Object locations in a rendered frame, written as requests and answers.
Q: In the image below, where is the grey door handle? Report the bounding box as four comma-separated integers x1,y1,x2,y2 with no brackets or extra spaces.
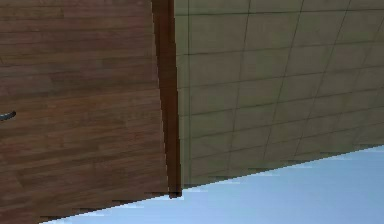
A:
0,111,17,122

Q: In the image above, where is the brown wooden room door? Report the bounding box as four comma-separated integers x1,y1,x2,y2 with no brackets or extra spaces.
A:
0,0,183,224

